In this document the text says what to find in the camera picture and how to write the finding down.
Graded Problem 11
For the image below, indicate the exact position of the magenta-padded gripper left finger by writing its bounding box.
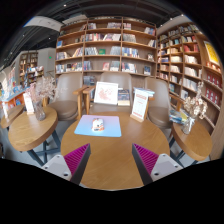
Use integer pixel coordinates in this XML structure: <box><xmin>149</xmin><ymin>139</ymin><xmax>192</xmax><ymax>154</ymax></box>
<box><xmin>41</xmin><ymin>143</ymin><xmax>92</xmax><ymax>186</ymax></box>

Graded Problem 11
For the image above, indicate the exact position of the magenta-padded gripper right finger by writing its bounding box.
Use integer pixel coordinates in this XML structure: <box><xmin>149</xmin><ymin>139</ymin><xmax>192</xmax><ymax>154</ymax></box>
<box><xmin>131</xmin><ymin>143</ymin><xmax>184</xmax><ymax>186</ymax></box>

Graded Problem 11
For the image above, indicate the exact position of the white orange computer mouse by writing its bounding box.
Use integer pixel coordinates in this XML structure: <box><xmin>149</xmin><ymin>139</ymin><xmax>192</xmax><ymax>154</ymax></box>
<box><xmin>91</xmin><ymin>117</ymin><xmax>105</xmax><ymax>132</ymax></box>

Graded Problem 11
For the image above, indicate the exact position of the blue pink gradient mouse pad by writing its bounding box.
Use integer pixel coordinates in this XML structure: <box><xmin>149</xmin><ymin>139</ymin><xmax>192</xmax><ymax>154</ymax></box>
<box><xmin>73</xmin><ymin>114</ymin><xmax>123</xmax><ymax>138</ymax></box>

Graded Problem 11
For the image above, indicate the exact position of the round wooden side table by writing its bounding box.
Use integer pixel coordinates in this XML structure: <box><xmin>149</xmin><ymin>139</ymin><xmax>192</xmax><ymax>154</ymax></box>
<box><xmin>8</xmin><ymin>105</ymin><xmax>59</xmax><ymax>166</ymax></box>
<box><xmin>171</xmin><ymin>121</ymin><xmax>213</xmax><ymax>163</ymax></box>

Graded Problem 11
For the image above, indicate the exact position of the stack of blue yellow books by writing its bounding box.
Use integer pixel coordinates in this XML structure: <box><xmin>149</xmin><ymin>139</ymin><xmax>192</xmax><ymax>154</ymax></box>
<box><xmin>168</xmin><ymin>109</ymin><xmax>189</xmax><ymax>125</ymax></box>

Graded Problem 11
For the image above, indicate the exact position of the glass vase with beige flowers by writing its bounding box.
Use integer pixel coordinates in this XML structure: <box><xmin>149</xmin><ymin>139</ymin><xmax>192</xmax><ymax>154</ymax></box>
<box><xmin>181</xmin><ymin>81</ymin><xmax>208</xmax><ymax>135</ymax></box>

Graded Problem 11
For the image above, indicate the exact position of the white sign on wooden base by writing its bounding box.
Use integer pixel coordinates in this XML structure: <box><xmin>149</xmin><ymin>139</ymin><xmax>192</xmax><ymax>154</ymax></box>
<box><xmin>129</xmin><ymin>89</ymin><xmax>150</xmax><ymax>123</ymax></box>

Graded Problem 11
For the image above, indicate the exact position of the brown padded wooden armchair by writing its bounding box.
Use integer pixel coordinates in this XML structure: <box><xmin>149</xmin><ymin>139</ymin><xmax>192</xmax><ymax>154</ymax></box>
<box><xmin>144</xmin><ymin>76</ymin><xmax>183</xmax><ymax>129</ymax></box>
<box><xmin>46</xmin><ymin>72</ymin><xmax>88</xmax><ymax>122</ymax></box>
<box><xmin>82</xmin><ymin>71</ymin><xmax>134</xmax><ymax>116</ymax></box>

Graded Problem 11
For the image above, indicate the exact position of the glass vase with pink flowers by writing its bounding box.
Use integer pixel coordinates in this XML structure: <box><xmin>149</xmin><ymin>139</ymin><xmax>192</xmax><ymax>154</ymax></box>
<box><xmin>28</xmin><ymin>75</ymin><xmax>58</xmax><ymax>122</ymax></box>

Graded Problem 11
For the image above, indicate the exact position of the dark cover book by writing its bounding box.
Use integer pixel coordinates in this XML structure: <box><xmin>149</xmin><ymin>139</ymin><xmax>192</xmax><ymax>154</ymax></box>
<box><xmin>117</xmin><ymin>88</ymin><xmax>132</xmax><ymax>107</ymax></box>

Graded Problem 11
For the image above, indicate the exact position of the small white table sign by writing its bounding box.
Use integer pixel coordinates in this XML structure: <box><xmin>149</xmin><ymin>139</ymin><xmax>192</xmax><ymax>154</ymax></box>
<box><xmin>22</xmin><ymin>92</ymin><xmax>35</xmax><ymax>116</ymax></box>

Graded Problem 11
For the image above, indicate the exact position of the white framed floral picture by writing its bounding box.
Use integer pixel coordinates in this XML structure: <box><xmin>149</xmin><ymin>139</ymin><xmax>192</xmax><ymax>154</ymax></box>
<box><xmin>93</xmin><ymin>81</ymin><xmax>120</xmax><ymax>106</ymax></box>

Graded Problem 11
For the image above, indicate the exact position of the distant wooden bookshelf unit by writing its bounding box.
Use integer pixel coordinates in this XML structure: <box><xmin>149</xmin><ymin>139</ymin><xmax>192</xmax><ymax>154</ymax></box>
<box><xmin>18</xmin><ymin>50</ymin><xmax>46</xmax><ymax>84</ymax></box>

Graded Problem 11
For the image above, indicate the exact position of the curved wooden bookshelf unit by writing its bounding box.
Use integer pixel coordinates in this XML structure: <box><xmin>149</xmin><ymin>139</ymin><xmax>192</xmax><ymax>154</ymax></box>
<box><xmin>156</xmin><ymin>21</ymin><xmax>224</xmax><ymax>128</ymax></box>

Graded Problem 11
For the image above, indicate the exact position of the wide wooden bookshelf unit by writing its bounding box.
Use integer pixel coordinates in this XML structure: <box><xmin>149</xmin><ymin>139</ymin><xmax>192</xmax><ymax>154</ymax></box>
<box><xmin>54</xmin><ymin>16</ymin><xmax>158</xmax><ymax>86</ymax></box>

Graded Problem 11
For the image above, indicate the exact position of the white hanging ceiling panel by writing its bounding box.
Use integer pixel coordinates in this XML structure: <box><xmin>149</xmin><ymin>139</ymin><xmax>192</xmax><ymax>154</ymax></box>
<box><xmin>24</xmin><ymin>15</ymin><xmax>64</xmax><ymax>33</ymax></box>

